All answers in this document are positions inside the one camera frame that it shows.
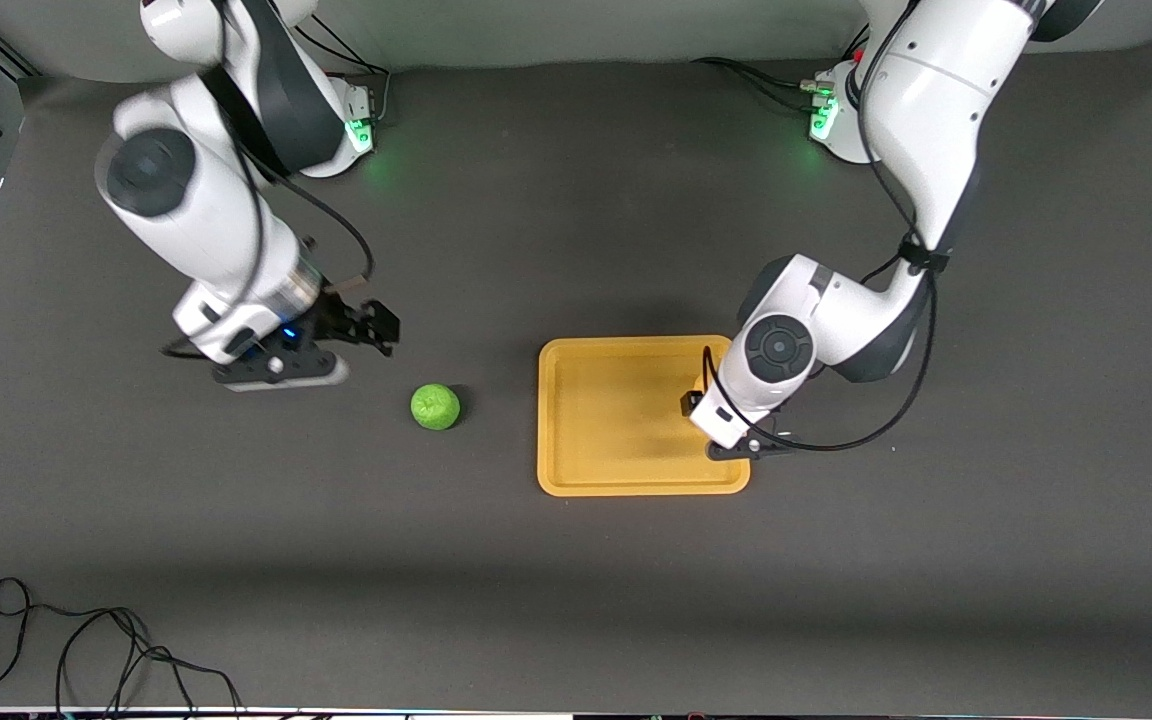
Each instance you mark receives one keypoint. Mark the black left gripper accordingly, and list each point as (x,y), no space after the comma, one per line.
(688,404)

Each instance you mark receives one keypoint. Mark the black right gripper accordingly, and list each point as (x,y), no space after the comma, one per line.
(344,321)

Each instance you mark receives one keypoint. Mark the green apple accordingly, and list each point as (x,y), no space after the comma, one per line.
(435,407)

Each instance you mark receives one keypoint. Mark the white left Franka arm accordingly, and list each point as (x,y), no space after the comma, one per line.
(936,100)

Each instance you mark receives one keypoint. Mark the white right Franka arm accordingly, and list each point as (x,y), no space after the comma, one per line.
(196,220)

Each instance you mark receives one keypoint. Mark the orange plastic tray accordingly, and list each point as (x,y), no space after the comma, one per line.
(616,460)

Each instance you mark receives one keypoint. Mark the dark grey table mat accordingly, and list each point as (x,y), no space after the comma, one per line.
(576,250)

